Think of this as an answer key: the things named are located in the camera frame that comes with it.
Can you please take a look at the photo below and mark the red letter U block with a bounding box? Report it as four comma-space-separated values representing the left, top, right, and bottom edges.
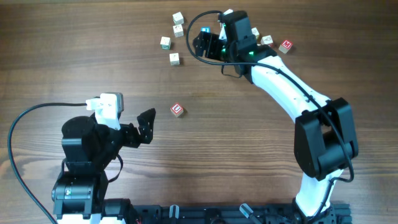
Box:
170, 103, 184, 118

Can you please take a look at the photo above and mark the plain wooden block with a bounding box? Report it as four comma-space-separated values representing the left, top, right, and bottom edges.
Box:
169, 53, 180, 66
172, 12, 184, 25

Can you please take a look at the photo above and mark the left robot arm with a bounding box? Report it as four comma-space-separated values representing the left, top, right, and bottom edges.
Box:
52, 108, 156, 223

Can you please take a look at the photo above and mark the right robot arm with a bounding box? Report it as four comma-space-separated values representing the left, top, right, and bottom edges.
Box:
185, 10, 359, 223

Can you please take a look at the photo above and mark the blue letter P block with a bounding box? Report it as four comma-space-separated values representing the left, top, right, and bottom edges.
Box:
201, 27, 210, 33

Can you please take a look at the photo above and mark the wooden block yellow side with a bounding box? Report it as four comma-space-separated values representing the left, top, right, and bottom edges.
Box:
251, 27, 259, 40

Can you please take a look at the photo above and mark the wooden block red G side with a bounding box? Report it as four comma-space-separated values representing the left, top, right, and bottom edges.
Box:
261, 35, 274, 47

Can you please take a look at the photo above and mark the wooden block with drawing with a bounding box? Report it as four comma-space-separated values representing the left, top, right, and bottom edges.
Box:
173, 24, 184, 37

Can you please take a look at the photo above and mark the red letter M block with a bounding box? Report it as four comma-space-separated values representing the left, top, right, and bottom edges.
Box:
279, 40, 293, 54

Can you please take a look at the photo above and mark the wooden block green side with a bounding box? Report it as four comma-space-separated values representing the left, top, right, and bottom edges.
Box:
160, 37, 171, 50

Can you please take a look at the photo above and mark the right black camera cable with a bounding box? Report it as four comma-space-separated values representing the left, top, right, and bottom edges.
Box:
185, 10, 355, 218

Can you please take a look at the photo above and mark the black camera cable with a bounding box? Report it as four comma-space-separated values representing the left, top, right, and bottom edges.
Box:
185, 10, 355, 218
7, 102, 87, 224

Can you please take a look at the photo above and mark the left black camera cable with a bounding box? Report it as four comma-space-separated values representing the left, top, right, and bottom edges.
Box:
7, 102, 87, 224

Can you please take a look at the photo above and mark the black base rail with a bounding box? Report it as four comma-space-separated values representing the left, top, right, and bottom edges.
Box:
102, 202, 352, 224

